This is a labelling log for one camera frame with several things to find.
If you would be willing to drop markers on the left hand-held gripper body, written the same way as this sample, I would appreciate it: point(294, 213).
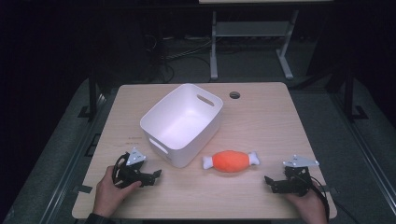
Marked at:
point(130, 174)

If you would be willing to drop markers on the black metal stand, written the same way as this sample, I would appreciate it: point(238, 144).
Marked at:
point(92, 93)
point(350, 96)

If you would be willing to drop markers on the grey metal table frame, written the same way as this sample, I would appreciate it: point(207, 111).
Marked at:
point(252, 29)

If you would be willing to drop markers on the white plastic basket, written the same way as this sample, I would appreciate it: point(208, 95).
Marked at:
point(183, 124)

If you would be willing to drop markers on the orange plush meat bone toy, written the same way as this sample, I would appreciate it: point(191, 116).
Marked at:
point(231, 161)

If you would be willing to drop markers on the person's left hand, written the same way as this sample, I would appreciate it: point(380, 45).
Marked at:
point(107, 196)

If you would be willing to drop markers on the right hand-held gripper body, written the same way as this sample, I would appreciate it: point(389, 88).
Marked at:
point(295, 183)

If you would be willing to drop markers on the person's right hand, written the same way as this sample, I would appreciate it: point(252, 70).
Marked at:
point(311, 208)

